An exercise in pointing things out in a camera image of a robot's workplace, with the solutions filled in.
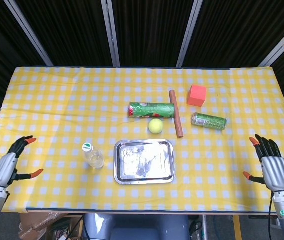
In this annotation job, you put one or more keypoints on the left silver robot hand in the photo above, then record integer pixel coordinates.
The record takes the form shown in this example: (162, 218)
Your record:
(4, 168)

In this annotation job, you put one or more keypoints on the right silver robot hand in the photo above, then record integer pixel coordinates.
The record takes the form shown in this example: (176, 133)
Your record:
(275, 170)

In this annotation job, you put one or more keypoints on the transparent water bottle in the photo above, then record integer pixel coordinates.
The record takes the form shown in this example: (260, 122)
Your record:
(93, 156)

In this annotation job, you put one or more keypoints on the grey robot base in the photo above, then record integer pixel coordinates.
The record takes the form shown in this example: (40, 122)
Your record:
(137, 227)

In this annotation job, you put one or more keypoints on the metal tray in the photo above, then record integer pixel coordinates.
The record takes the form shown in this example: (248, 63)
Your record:
(144, 161)

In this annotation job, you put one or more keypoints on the green drink can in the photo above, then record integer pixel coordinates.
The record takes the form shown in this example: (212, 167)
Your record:
(208, 121)

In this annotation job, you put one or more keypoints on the yellow checkered tablecloth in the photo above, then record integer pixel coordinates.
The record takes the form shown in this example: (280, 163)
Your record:
(57, 100)

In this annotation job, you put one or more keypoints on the orange foam cube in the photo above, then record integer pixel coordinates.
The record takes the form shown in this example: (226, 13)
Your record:
(196, 96)

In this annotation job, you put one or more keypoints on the brown wooden stick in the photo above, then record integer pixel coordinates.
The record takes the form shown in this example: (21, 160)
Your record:
(176, 113)

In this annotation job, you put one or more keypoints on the yellow tennis ball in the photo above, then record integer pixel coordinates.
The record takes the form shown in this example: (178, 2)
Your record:
(155, 126)

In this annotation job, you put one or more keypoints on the green chips canister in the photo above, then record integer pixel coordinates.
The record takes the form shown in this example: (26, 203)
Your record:
(152, 110)

